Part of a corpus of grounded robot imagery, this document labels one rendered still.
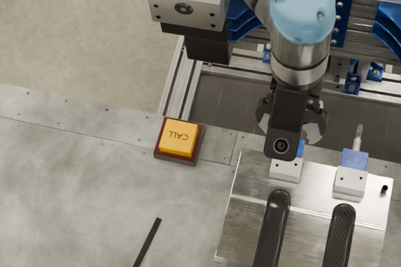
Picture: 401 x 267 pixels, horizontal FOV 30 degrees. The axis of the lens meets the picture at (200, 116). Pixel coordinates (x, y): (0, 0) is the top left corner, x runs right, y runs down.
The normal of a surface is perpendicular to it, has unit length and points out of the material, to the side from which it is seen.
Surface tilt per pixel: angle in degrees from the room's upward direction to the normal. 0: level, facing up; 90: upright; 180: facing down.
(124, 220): 0
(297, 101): 32
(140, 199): 0
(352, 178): 0
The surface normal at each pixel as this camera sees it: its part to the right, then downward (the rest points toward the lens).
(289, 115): -0.15, 0.09
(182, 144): -0.07, -0.44
